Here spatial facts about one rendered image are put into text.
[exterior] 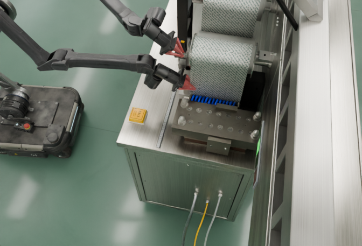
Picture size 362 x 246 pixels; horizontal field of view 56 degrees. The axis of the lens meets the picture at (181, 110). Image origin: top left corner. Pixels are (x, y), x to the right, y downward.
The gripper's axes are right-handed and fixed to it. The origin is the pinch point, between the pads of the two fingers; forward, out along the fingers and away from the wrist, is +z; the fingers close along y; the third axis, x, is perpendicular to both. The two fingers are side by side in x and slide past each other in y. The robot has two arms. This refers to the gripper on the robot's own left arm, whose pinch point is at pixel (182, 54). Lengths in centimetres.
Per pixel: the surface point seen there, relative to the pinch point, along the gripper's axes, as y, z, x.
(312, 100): 47, 0, 59
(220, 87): 5.7, 21.2, 3.8
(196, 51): 3.0, 0.4, 8.9
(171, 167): 31, 33, -36
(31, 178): 28, 6, -161
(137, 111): 13.3, 6.3, -35.8
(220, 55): 3.3, 7.6, 15.6
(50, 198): 39, 20, -148
